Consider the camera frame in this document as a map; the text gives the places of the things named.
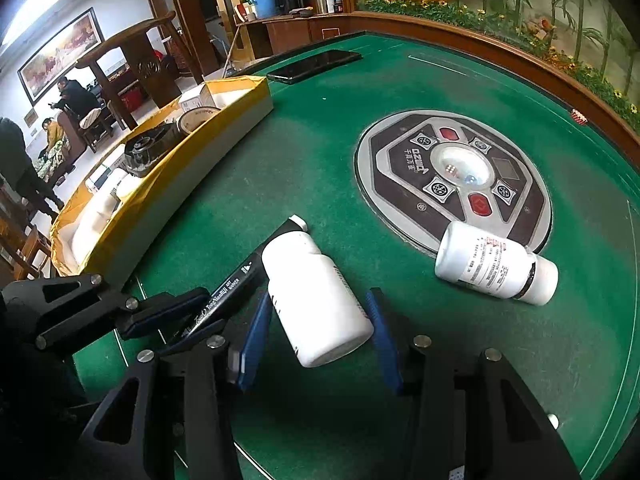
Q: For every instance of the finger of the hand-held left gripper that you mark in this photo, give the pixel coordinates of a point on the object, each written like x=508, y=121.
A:
x=145, y=327

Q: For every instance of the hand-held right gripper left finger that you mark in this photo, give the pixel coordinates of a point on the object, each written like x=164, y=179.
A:
x=255, y=340

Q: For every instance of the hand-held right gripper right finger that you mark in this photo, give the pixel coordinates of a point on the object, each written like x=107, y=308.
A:
x=382, y=340

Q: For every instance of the black marker pen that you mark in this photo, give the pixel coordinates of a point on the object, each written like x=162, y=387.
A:
x=230, y=290

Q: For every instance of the white plastic bottle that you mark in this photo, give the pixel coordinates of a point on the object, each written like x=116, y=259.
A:
x=480, y=265
x=315, y=305

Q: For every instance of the yellow cardboard box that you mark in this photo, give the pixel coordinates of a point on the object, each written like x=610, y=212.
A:
x=150, y=195

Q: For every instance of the wooden chair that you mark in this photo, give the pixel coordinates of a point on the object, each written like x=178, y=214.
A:
x=25, y=250

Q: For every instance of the white green striped box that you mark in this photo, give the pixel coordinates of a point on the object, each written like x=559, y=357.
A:
x=107, y=172

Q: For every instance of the round table control panel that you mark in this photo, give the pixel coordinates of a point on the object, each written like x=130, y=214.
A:
x=400, y=160

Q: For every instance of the white small carton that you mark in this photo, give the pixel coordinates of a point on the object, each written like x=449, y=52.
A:
x=200, y=95

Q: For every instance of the curved wooden stand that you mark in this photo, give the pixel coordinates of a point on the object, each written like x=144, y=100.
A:
x=130, y=55

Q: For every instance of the black smartphone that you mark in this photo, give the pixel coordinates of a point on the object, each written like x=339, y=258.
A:
x=315, y=65

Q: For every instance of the wooden stick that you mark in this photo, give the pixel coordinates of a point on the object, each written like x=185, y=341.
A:
x=231, y=50

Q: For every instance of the red white small tray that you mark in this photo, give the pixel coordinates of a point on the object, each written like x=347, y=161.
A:
x=578, y=116

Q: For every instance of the wooden side cabinet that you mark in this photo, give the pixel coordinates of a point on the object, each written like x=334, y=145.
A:
x=290, y=35

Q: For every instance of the steel cup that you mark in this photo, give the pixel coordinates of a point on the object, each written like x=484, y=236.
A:
x=320, y=1

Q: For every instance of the framed wall painting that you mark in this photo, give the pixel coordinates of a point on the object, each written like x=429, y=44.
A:
x=60, y=55

